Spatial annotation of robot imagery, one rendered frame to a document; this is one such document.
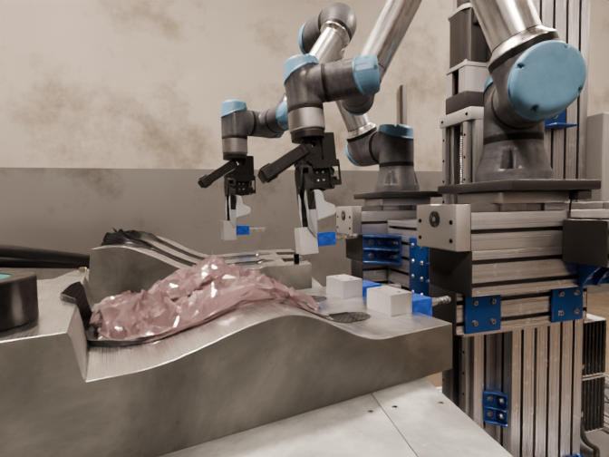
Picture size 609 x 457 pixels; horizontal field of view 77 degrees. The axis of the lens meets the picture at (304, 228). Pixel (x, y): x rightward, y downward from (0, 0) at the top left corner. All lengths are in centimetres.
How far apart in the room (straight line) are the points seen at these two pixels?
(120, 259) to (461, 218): 62
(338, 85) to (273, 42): 263
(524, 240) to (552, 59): 34
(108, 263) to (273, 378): 43
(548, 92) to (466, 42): 49
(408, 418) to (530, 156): 64
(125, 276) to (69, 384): 40
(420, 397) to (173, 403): 24
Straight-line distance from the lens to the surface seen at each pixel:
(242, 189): 113
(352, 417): 39
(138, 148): 313
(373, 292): 52
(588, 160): 132
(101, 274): 72
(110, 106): 321
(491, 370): 125
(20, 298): 36
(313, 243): 76
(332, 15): 128
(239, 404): 37
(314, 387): 40
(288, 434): 37
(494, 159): 90
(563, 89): 79
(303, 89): 80
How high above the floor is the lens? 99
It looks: 3 degrees down
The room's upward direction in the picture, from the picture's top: 1 degrees counter-clockwise
